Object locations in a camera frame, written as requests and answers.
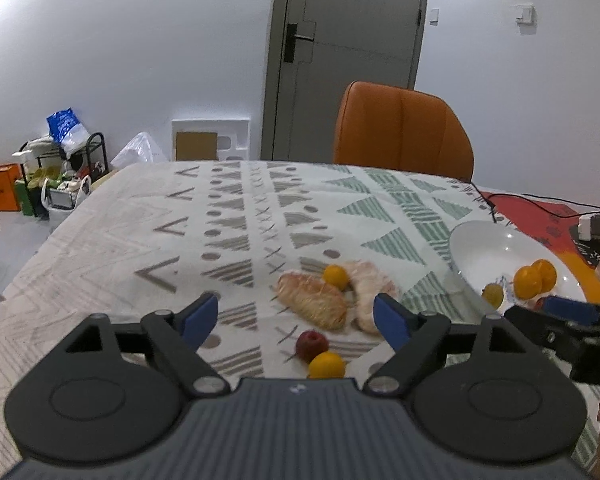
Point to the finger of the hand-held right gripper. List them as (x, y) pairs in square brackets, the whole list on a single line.
[(572, 310), (535, 327)]

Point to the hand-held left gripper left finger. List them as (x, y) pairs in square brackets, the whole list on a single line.
[(200, 317)]

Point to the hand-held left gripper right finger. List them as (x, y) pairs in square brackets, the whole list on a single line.
[(390, 317)]

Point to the peeled pomelo piece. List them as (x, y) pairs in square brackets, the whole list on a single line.
[(367, 285), (312, 302)]

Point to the small orange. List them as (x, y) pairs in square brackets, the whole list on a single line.
[(335, 276), (326, 365)]

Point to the red plum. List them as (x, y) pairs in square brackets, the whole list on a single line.
[(540, 303), (311, 345)]

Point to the white bowl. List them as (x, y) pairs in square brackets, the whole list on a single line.
[(480, 245)]

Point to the large orange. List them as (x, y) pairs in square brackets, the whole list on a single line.
[(547, 272), (526, 282)]

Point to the yellow green plum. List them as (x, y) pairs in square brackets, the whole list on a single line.
[(492, 295)]

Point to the white power adapter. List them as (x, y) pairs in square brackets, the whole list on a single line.
[(585, 227)]

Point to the patterned tablecloth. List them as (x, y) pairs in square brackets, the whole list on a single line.
[(130, 240)]

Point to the red orange cartoon mat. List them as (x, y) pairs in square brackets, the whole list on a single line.
[(525, 215)]

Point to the brown cardboard sheet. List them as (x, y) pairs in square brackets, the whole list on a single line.
[(196, 146)]

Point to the white tote bag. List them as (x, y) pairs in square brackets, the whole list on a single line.
[(60, 212)]

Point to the clear plastic bag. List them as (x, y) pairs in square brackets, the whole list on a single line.
[(140, 152)]

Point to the orange chair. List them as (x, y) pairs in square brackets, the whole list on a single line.
[(400, 130)]

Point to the white styrofoam packaging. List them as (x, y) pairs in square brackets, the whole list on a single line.
[(232, 132)]

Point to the black metal rack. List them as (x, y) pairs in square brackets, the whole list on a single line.
[(100, 152)]

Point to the green paper bag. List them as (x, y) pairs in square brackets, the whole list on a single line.
[(25, 200)]

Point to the orange paper bag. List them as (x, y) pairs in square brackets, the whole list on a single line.
[(0, 187)]

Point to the blue plastic bag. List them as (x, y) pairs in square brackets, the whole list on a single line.
[(62, 122)]

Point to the grey door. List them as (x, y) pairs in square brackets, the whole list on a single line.
[(350, 35)]

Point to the white wall device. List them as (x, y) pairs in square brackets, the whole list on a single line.
[(525, 14)]

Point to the white light switch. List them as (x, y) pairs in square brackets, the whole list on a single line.
[(434, 16)]

